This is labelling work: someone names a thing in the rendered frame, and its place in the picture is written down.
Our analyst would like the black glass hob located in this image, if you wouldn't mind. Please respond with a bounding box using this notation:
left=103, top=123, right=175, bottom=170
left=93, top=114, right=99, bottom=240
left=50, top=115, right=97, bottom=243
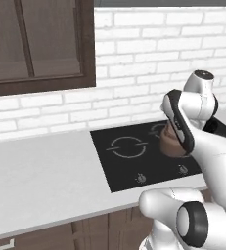
left=89, top=116, right=226, bottom=193

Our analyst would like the brown pot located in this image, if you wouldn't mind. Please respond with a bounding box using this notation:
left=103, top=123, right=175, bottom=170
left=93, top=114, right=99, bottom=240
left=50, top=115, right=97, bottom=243
left=158, top=121, right=188, bottom=157

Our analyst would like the hob knob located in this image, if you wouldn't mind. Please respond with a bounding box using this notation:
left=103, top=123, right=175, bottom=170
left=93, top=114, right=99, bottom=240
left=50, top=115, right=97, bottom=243
left=136, top=173, right=147, bottom=184
left=178, top=164, right=189, bottom=175

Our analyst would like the brown base cupboard door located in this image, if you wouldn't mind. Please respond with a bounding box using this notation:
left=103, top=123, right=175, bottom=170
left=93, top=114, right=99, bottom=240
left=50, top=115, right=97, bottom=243
left=14, top=222, right=75, bottom=250
left=70, top=212, right=111, bottom=250

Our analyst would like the grey extractor hood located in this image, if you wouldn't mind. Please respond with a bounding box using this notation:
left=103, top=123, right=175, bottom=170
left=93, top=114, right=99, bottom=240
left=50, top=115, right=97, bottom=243
left=94, top=0, right=226, bottom=8

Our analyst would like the dark wood wall cupboard door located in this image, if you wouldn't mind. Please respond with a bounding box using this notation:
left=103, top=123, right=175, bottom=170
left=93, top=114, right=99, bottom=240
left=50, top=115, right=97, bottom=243
left=0, top=0, right=97, bottom=98

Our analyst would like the silver cupboard handle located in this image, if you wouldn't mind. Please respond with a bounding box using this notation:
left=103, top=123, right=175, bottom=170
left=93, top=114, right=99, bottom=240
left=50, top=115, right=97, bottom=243
left=0, top=239, right=15, bottom=250

